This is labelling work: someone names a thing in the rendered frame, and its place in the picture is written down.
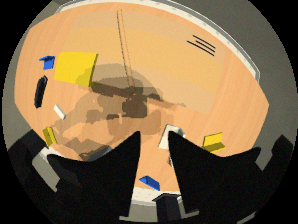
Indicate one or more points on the dark blue flat panel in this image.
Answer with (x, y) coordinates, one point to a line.
(49, 62)

